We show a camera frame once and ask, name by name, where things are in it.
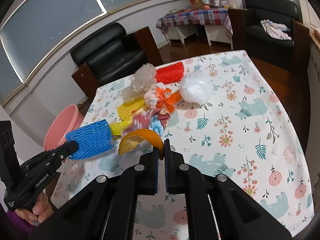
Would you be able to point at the colourful paper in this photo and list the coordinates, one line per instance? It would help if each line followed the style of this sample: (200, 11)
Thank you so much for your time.
(153, 119)

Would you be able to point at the black leather armchair left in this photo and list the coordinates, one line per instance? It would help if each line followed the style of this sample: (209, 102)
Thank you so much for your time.
(110, 53)

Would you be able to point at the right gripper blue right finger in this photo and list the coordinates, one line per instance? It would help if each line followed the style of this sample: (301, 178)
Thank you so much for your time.
(167, 164)

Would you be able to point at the yellow plastic bag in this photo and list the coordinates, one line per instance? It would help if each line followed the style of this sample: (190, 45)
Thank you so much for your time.
(118, 127)

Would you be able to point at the floral bear tablecloth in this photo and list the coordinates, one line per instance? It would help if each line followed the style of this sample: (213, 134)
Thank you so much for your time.
(242, 131)

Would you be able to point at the white desk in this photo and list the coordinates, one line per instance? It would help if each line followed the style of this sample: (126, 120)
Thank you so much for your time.
(212, 34)

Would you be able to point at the pink plastic trash bin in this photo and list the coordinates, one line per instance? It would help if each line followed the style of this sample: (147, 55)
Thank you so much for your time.
(68, 120)

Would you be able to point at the orange white snack wrapper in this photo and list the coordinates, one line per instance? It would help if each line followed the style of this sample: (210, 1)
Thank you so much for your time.
(159, 96)

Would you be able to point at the orange peel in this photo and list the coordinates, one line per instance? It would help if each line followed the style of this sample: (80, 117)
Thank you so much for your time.
(132, 139)

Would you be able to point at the plastic drink cup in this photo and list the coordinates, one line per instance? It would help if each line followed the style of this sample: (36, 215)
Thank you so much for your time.
(232, 4)

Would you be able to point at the white plastic bag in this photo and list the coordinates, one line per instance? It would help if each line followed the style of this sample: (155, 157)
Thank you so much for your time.
(195, 87)

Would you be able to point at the clear bubble wrap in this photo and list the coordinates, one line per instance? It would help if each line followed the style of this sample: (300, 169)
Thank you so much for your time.
(143, 79)

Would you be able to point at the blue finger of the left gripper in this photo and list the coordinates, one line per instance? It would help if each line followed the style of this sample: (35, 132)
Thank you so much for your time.
(63, 151)

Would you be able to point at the yellow foam net sleeve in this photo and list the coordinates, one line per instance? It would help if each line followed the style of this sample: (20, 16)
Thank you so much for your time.
(130, 108)

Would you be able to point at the blue foam net sleeve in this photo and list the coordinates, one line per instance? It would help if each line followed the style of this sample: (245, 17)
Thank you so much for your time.
(92, 140)

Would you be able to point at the bed with brown blanket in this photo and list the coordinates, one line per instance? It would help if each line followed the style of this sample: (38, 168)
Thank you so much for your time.
(313, 70)

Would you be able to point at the plaid tablecloth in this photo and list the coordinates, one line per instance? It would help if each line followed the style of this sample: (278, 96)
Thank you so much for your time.
(217, 16)

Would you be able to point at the red foam net sleeve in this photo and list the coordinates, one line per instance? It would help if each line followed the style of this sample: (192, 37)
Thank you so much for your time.
(170, 74)

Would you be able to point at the bowl on desk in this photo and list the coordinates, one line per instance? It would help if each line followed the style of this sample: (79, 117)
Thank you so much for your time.
(174, 11)

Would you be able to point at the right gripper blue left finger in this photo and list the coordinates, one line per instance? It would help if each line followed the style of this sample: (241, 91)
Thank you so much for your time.
(154, 168)

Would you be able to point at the person's left hand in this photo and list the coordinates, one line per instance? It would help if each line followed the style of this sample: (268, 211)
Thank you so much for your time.
(40, 212)

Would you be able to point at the cloth on armchair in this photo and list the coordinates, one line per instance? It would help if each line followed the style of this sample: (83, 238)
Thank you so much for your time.
(276, 30)

